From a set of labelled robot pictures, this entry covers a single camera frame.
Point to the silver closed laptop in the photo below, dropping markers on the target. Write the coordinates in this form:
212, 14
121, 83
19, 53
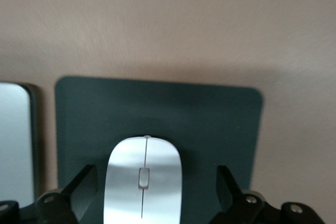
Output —
14, 142

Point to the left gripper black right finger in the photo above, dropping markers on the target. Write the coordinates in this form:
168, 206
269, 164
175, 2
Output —
236, 205

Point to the white computer mouse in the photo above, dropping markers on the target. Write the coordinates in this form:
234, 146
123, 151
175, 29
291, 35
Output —
123, 182

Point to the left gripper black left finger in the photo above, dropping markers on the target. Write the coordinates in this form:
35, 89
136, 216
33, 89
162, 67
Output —
65, 205

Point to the brown table cover mat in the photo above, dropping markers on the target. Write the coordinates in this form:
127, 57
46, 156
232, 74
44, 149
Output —
168, 24

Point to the black mouse pad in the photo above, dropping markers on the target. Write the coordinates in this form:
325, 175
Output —
157, 108

